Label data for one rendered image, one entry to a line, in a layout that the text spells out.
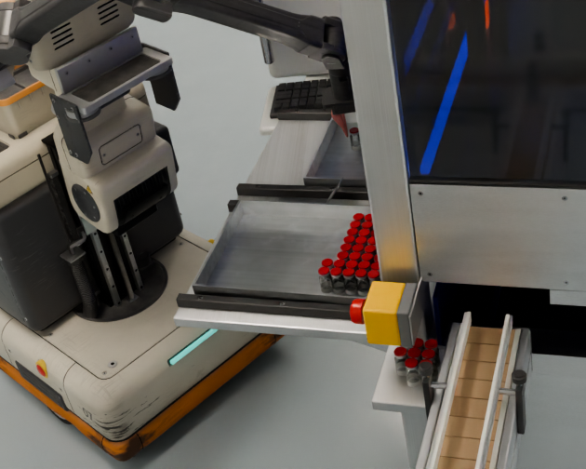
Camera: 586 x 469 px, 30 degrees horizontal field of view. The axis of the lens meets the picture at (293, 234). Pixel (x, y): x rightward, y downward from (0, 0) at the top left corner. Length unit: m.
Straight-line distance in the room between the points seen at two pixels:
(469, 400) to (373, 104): 0.46
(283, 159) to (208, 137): 1.87
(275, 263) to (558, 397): 0.56
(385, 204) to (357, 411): 1.37
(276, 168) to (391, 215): 0.67
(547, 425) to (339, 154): 0.74
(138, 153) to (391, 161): 1.11
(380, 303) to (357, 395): 1.32
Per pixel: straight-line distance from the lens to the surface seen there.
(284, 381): 3.05
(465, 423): 1.61
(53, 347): 2.95
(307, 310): 1.88
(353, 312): 1.69
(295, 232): 2.08
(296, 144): 2.34
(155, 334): 2.87
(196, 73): 4.62
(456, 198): 1.60
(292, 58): 2.72
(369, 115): 1.55
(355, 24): 1.48
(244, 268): 2.02
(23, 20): 2.14
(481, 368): 1.69
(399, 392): 1.73
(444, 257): 1.67
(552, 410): 1.87
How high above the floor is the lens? 2.12
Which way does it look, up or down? 37 degrees down
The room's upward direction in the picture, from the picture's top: 12 degrees counter-clockwise
